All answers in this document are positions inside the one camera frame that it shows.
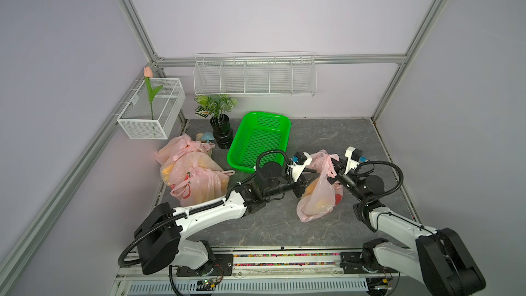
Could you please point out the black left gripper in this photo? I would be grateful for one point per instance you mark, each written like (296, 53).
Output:
(300, 185)

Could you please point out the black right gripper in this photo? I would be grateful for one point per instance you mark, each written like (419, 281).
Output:
(340, 169)

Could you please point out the plain pink plastic bag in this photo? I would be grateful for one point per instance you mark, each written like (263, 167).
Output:
(321, 196)

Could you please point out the pink peach printed bag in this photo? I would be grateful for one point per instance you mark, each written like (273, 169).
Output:
(197, 185)

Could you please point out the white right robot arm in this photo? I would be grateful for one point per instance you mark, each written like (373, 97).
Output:
(436, 258)

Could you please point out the green plastic basket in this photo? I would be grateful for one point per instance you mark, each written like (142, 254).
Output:
(257, 133)

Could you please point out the black ceramic vase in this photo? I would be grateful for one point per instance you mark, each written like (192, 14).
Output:
(222, 131)

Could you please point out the green variegated artificial plant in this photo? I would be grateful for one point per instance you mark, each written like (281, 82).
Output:
(215, 107)

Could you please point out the artificial pink tulip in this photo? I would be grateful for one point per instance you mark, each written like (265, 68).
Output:
(151, 91)

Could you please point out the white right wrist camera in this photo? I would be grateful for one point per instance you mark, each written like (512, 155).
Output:
(354, 158)

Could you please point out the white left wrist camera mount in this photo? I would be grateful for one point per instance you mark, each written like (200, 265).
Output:
(300, 162)

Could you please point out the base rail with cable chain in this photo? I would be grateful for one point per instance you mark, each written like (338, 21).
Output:
(266, 271)

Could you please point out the white wire wall shelf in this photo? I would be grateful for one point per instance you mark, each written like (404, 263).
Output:
(256, 74)

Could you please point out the white wire wall basket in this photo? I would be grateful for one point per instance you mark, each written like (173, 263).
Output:
(153, 109)

